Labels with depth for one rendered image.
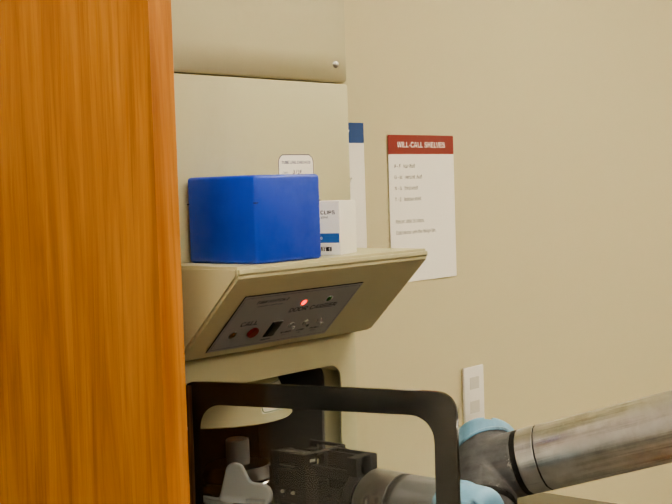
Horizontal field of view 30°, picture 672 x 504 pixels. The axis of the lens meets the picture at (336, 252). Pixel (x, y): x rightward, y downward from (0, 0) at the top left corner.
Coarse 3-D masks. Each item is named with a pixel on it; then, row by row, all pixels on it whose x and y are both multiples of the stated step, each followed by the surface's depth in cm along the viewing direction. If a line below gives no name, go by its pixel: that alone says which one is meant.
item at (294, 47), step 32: (192, 0) 133; (224, 0) 137; (256, 0) 141; (288, 0) 145; (320, 0) 149; (192, 32) 133; (224, 32) 137; (256, 32) 141; (288, 32) 145; (320, 32) 149; (192, 64) 133; (224, 64) 137; (256, 64) 141; (288, 64) 145; (320, 64) 149
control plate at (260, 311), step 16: (320, 288) 136; (336, 288) 138; (352, 288) 141; (240, 304) 127; (256, 304) 129; (272, 304) 131; (288, 304) 134; (304, 304) 136; (320, 304) 139; (336, 304) 141; (240, 320) 130; (256, 320) 132; (272, 320) 134; (288, 320) 137; (304, 320) 139; (224, 336) 130; (240, 336) 133; (256, 336) 135; (272, 336) 137; (288, 336) 140; (208, 352) 131
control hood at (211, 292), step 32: (352, 256) 137; (384, 256) 140; (416, 256) 145; (192, 288) 127; (224, 288) 124; (256, 288) 127; (288, 288) 131; (384, 288) 146; (192, 320) 127; (224, 320) 128; (352, 320) 148; (192, 352) 129; (224, 352) 134
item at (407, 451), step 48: (192, 384) 129; (240, 384) 127; (288, 384) 125; (240, 432) 127; (288, 432) 125; (336, 432) 123; (384, 432) 120; (432, 432) 118; (240, 480) 127; (288, 480) 125; (336, 480) 123; (384, 480) 121; (432, 480) 119
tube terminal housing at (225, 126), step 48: (192, 96) 133; (240, 96) 139; (288, 96) 145; (336, 96) 152; (192, 144) 134; (240, 144) 139; (288, 144) 145; (336, 144) 152; (336, 192) 152; (336, 336) 152; (336, 384) 156
